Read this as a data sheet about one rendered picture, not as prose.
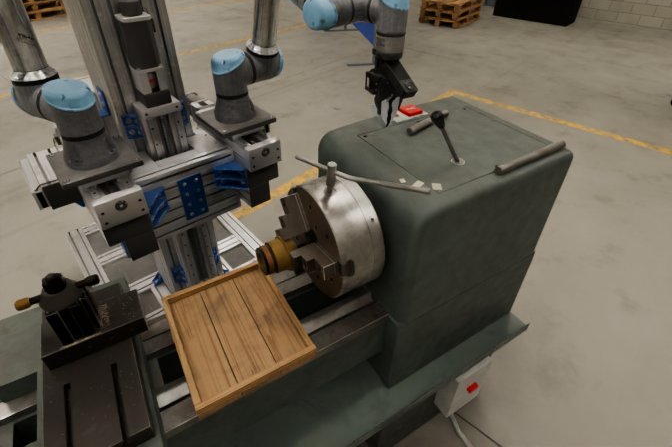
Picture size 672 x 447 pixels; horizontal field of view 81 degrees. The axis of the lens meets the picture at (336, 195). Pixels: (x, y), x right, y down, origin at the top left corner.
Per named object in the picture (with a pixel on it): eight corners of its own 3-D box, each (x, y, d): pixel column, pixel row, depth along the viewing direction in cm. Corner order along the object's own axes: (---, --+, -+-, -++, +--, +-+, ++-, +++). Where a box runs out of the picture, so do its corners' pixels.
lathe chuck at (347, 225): (311, 233, 129) (314, 153, 108) (366, 306, 109) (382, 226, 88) (286, 243, 125) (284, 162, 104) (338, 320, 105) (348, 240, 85)
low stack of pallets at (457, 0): (443, 13, 881) (447, -9, 856) (480, 18, 839) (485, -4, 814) (416, 22, 801) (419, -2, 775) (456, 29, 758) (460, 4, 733)
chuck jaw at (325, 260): (326, 235, 102) (351, 257, 93) (328, 251, 105) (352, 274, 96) (288, 250, 98) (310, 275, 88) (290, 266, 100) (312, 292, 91)
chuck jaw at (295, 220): (314, 227, 108) (300, 186, 108) (321, 226, 104) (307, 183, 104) (277, 241, 103) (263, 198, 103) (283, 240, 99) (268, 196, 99)
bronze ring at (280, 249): (285, 225, 103) (251, 237, 99) (301, 246, 96) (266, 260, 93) (287, 250, 108) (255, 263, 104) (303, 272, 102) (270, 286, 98)
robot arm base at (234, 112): (207, 114, 150) (203, 88, 144) (242, 104, 158) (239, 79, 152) (227, 127, 141) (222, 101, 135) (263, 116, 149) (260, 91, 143)
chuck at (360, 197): (320, 230, 130) (325, 150, 110) (376, 301, 110) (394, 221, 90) (311, 233, 129) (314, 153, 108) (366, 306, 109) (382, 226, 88)
